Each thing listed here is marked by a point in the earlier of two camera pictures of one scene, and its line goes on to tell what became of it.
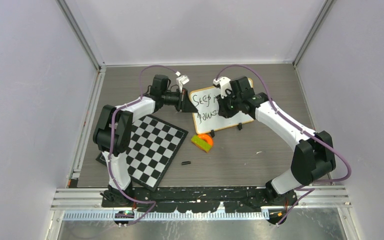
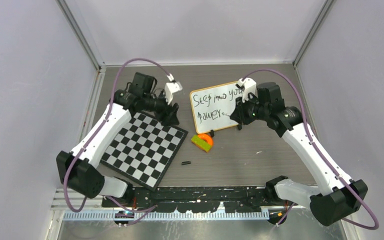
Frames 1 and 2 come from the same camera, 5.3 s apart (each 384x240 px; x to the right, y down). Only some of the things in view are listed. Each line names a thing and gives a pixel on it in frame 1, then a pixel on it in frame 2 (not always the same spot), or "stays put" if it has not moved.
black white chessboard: (154, 144) stays put
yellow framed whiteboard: (207, 119) stays put
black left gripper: (184, 104) to (171, 118)
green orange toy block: (204, 142) stays put
